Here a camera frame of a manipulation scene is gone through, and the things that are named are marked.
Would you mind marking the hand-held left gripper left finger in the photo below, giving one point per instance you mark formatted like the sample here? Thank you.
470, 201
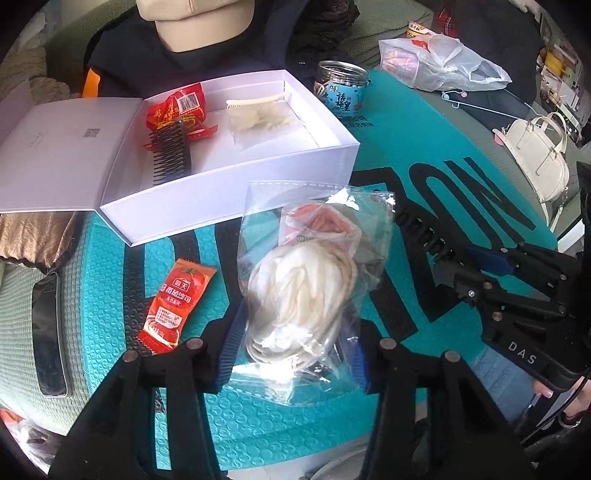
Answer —
231, 341

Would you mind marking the black puffer jacket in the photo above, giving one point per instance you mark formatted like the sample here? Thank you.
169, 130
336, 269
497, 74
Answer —
323, 27

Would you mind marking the green sofa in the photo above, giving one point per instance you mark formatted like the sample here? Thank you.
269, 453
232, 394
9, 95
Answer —
27, 300

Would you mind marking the red ketchup packet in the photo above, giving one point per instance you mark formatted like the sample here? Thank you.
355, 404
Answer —
175, 304

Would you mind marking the cream hair comb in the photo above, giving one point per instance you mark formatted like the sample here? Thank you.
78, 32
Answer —
258, 99

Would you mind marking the pink heart packet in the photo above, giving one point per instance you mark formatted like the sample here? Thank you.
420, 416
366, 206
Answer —
318, 224

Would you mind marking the red plaid cloth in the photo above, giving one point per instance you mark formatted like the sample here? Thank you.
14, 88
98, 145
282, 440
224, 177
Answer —
445, 21

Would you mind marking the white handbag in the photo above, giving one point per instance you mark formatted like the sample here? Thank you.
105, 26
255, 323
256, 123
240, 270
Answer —
535, 157

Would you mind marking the navy jacket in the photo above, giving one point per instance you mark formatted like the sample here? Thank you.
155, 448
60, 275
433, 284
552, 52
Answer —
129, 74

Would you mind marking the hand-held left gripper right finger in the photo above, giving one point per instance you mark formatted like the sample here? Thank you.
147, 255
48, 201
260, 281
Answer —
358, 364

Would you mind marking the orange card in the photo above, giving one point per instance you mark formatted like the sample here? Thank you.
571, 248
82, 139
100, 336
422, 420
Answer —
91, 82

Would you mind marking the white gift box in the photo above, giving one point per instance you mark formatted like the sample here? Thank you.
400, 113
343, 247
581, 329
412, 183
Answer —
69, 152

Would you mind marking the black hair claw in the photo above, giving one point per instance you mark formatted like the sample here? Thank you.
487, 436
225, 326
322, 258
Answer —
429, 235

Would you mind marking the glass jar with blue label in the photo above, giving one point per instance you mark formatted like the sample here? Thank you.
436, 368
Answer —
344, 92

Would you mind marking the person's right leg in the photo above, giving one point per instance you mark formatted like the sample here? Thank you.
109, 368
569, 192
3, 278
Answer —
503, 383

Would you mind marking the clear bag with white scrunchie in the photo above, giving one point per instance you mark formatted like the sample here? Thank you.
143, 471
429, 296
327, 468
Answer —
300, 286

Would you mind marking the black coat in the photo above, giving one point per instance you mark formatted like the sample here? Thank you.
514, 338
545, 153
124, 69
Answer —
498, 37

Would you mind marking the person's right hand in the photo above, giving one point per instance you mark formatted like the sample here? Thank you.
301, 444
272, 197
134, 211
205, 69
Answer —
577, 401

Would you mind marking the black hair comb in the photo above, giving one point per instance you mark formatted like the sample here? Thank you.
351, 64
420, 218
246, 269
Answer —
168, 152

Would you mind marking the white plastic bag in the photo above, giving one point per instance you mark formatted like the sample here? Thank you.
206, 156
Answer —
452, 64

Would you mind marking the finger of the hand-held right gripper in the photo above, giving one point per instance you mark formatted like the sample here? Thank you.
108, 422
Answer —
485, 288
489, 261

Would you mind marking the clear bag of cream clips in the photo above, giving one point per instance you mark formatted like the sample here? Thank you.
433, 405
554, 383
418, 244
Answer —
263, 124

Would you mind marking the orange snack packet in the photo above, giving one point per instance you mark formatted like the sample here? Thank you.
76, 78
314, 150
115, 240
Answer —
418, 30

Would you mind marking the black smartphone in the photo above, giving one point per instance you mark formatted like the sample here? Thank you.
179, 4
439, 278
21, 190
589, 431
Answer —
48, 337

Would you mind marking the beige cap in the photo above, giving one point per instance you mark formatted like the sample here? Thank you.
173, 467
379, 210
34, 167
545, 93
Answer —
194, 23

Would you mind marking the teal bubble mailer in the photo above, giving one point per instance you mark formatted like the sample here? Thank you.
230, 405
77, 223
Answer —
406, 152

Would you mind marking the red snack packet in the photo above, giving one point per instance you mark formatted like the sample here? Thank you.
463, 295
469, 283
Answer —
175, 110

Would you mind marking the cluttered white shelf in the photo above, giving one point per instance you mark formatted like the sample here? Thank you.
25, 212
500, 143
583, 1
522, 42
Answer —
561, 74

